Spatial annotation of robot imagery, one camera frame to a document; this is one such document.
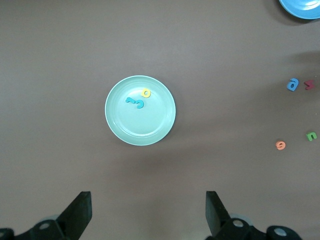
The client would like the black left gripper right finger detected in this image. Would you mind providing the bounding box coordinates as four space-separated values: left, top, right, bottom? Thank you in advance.
205 191 266 240

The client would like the blue foam letter a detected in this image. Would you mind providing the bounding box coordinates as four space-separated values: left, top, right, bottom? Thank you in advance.
286 77 300 92

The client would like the blue round plate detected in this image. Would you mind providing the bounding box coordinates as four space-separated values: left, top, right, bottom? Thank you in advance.
278 0 320 20

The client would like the light green round plate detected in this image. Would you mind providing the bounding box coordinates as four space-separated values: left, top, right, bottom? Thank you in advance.
104 74 177 147

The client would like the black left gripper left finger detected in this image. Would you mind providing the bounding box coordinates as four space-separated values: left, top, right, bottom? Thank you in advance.
27 191 93 240

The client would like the brown table cover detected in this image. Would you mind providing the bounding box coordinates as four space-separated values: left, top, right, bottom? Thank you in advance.
0 0 320 240

